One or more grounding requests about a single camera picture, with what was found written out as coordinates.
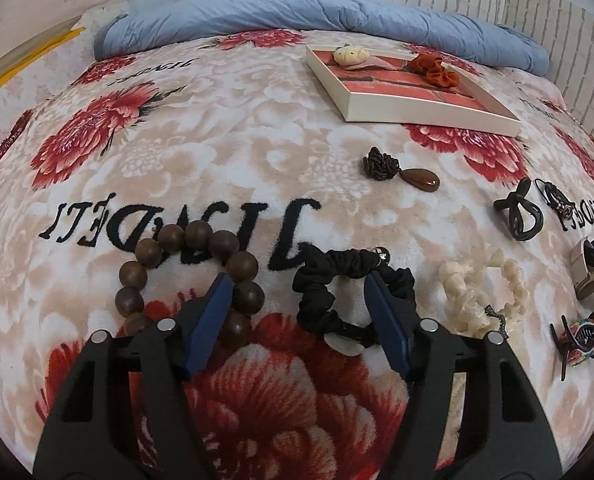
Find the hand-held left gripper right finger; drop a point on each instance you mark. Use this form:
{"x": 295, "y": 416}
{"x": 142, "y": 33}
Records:
{"x": 388, "y": 321}

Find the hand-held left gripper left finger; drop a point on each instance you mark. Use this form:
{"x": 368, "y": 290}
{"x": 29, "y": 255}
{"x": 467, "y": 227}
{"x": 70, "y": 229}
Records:
{"x": 211, "y": 321}

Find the small ornament hair clip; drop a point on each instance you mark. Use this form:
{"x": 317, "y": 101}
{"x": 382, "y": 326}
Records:
{"x": 557, "y": 201}

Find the cream scrunchie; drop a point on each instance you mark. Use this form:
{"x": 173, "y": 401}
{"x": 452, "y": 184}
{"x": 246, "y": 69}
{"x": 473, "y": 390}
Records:
{"x": 459, "y": 290}

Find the black scrunchie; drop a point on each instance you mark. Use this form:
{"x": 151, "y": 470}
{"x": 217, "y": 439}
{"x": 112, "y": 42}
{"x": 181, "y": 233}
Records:
{"x": 312, "y": 295}

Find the colourful striped hair claw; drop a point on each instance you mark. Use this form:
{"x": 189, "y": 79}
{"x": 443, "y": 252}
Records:
{"x": 579, "y": 340}

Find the dark twisted hair clip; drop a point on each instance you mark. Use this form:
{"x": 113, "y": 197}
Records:
{"x": 522, "y": 215}

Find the cream tray box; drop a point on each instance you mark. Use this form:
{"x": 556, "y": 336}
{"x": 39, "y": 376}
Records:
{"x": 407, "y": 110}

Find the floral plush blanket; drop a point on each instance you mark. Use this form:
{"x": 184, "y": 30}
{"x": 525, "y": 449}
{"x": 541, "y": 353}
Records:
{"x": 187, "y": 170}

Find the red scrunchie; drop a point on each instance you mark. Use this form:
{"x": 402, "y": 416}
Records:
{"x": 433, "y": 71}

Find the cream flower hair ornament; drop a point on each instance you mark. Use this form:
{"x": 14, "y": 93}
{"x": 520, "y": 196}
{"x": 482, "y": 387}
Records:
{"x": 350, "y": 55}

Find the blue quilt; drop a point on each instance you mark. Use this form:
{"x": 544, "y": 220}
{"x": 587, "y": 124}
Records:
{"x": 287, "y": 15}

